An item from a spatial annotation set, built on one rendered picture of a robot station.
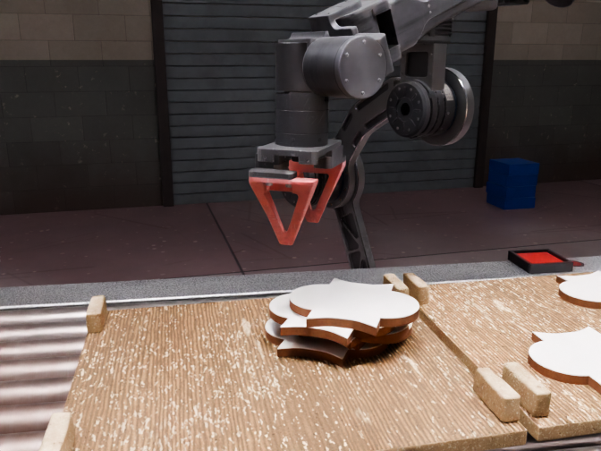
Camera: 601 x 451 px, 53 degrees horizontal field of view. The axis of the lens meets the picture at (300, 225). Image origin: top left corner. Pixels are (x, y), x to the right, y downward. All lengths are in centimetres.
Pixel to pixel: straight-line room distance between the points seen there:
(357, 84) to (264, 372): 31
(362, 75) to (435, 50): 97
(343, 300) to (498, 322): 22
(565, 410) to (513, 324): 19
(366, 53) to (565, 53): 624
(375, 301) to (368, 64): 26
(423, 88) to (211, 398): 108
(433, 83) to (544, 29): 512
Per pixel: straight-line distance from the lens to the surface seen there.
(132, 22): 533
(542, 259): 109
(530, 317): 82
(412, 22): 70
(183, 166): 539
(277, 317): 67
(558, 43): 672
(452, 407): 61
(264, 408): 59
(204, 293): 91
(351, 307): 66
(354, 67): 56
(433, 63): 152
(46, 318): 89
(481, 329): 77
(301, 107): 62
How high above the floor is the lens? 125
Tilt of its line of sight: 16 degrees down
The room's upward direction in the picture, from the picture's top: straight up
